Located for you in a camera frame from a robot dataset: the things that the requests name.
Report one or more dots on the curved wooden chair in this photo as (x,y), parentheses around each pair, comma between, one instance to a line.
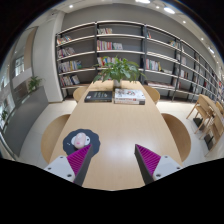
(152,94)
(80,94)
(179,135)
(55,136)

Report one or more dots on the pale pink computer mouse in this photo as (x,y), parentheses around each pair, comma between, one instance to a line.
(80,140)

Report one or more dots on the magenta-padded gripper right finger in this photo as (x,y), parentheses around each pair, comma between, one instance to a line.
(166,165)

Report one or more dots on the white book red spine lettering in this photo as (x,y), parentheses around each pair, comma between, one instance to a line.
(130,102)

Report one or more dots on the small green floor plant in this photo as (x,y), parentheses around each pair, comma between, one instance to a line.
(34,83)

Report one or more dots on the wooden tables and chairs group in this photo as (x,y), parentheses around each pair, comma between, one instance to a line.
(206,116)

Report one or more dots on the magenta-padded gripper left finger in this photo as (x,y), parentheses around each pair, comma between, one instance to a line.
(60,165)

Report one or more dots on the ceiling lights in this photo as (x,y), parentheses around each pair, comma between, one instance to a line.
(169,10)

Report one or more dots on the grey bookshelf unit with books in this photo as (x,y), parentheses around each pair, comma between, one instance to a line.
(133,40)

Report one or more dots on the dark cloud-shaped mouse pad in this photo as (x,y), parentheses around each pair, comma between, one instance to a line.
(94,140)

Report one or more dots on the green potted plant white pot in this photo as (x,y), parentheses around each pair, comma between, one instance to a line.
(118,70)

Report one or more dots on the white illustrated book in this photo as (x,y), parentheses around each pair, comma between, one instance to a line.
(130,94)

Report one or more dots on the black book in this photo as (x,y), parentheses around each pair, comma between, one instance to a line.
(98,96)

